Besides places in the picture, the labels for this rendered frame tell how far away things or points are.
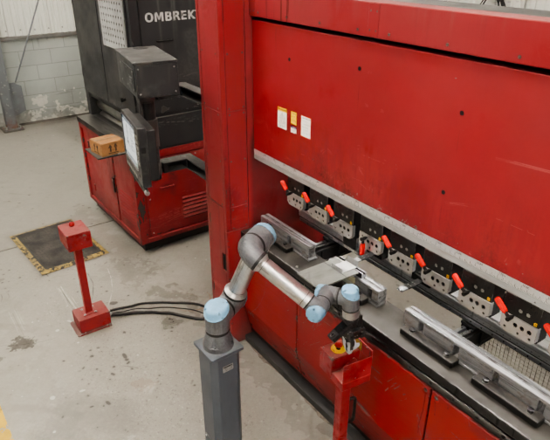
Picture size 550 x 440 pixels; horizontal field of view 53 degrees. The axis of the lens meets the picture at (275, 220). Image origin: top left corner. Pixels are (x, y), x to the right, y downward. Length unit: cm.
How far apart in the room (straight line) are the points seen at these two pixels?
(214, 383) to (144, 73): 165
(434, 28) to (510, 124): 46
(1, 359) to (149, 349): 99
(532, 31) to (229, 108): 176
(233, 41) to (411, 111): 120
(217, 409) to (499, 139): 181
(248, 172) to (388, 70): 131
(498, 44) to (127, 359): 299
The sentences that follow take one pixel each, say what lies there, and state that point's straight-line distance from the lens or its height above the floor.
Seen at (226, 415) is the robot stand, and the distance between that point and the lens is 297.
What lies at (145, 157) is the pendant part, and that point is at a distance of 324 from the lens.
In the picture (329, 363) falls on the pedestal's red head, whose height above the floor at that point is 74.
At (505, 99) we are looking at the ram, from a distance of 209.
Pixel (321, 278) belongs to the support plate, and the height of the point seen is 100.
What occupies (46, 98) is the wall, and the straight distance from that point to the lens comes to 947.
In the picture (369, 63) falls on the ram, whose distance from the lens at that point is 250.
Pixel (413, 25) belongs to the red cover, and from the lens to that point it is 230.
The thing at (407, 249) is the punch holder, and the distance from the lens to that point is 255.
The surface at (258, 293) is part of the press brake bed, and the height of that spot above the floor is 50.
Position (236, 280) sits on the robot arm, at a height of 110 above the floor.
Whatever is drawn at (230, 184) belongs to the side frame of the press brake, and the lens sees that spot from 336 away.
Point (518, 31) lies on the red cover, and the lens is 203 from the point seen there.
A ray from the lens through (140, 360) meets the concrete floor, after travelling 396.
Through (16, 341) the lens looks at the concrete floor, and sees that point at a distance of 439.
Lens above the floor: 252
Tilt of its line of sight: 27 degrees down
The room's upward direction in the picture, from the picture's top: straight up
